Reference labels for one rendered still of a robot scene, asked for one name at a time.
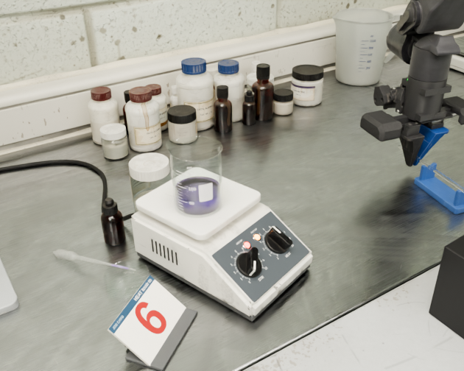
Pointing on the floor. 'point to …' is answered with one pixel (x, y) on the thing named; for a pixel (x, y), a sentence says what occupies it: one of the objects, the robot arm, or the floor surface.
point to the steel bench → (352, 260)
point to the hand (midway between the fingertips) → (414, 146)
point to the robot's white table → (381, 338)
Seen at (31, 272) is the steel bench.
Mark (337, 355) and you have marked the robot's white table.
